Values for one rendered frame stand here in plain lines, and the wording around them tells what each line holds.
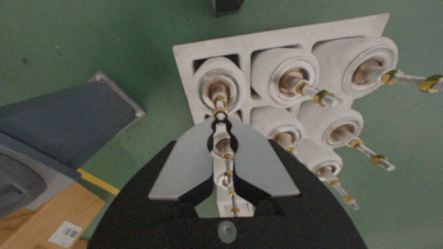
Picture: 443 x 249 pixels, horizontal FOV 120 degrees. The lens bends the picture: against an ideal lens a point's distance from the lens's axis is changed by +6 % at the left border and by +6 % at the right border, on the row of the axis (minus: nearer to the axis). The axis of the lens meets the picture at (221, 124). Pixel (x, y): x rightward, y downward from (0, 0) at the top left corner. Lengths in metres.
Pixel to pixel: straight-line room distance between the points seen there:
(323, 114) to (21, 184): 0.56
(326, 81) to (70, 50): 0.68
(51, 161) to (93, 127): 0.11
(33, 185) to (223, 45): 0.42
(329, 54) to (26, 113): 0.56
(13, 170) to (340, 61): 0.55
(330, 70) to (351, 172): 0.84
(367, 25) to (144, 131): 0.70
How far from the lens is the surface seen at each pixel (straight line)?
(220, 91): 0.19
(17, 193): 0.42
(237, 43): 0.28
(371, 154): 0.32
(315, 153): 0.40
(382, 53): 0.32
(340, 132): 0.35
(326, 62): 0.31
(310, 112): 0.36
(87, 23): 0.59
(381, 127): 0.92
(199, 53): 0.28
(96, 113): 0.48
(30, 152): 0.39
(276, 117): 0.28
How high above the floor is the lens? 0.46
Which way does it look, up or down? 59 degrees down
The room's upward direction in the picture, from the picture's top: 177 degrees clockwise
